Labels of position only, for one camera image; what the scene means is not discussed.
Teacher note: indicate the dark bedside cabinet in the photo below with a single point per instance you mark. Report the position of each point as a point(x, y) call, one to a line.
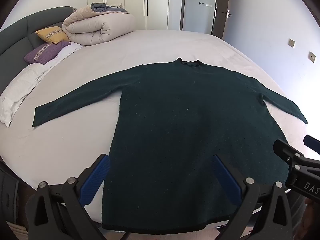
point(8, 197)

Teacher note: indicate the dark brown door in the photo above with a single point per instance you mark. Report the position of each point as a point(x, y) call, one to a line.
point(218, 7)

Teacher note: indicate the white pillow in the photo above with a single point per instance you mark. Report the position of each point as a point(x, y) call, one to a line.
point(68, 50)
point(22, 90)

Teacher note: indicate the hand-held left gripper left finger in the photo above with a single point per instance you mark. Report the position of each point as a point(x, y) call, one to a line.
point(96, 180)

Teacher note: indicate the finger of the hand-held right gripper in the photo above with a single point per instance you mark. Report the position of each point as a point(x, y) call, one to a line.
point(312, 142)
point(285, 151)

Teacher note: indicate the yellow patterned pillow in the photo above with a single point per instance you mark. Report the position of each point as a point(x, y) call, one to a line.
point(52, 35)

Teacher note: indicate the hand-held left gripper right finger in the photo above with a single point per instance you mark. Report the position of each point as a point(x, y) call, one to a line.
point(228, 180)

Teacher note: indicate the folded beige duvet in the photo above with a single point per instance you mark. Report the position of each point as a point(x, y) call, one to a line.
point(100, 27)

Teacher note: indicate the cream wardrobe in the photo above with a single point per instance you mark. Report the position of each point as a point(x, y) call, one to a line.
point(130, 2)

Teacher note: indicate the wall socket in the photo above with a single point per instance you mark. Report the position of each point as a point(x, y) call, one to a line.
point(311, 56)
point(291, 42)

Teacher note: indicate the bed with white sheet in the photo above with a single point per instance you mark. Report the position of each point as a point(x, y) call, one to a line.
point(95, 60)

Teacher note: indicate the dark green sweater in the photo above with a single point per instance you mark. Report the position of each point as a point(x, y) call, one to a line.
point(175, 130)

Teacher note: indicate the purple patterned pillow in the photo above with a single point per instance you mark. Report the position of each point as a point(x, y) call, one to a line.
point(45, 52)

